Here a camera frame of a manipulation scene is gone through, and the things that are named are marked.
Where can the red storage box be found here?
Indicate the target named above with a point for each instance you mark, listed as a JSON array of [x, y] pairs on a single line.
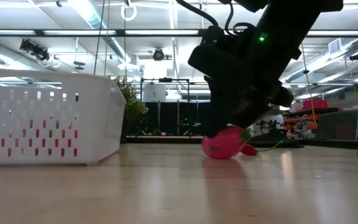
[[314, 104]]

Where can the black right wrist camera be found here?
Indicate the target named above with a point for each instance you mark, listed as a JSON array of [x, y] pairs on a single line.
[[204, 59]]

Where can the shelf with red goods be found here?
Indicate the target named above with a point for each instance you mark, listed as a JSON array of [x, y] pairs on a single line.
[[297, 119]]

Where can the silver ventilation duct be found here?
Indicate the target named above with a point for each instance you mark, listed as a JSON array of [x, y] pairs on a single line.
[[322, 63]]

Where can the black overhead rig beam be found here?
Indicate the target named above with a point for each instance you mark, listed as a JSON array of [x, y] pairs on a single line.
[[73, 32]]

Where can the white-framed dark office chair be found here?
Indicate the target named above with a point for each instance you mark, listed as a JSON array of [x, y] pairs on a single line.
[[337, 124]]

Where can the black partition screen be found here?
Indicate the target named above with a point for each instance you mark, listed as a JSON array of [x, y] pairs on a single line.
[[172, 118]]

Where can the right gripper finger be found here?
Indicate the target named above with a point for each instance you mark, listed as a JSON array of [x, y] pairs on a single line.
[[228, 109]]

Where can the lit wall lamp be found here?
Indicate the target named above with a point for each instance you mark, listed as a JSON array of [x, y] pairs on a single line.
[[286, 108]]

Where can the potted green plant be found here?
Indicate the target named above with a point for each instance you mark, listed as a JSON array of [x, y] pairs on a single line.
[[134, 109]]

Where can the small black ceiling fixture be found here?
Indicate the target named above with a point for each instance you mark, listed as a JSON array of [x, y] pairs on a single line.
[[356, 56]]

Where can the black ceiling-hung device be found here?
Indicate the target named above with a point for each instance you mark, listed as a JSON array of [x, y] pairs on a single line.
[[34, 49]]

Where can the red toy strawberry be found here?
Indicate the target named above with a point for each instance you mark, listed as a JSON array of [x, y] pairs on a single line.
[[222, 146]]

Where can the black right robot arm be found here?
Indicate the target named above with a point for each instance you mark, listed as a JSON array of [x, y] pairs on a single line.
[[291, 25]]

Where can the black overhead camera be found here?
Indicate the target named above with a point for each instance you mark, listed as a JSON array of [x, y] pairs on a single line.
[[158, 54]]

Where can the black metal table frame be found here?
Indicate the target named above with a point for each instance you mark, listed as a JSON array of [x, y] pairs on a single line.
[[166, 139]]

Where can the white perforated plastic basket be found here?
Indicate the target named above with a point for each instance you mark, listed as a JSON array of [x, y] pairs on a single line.
[[89, 93]]

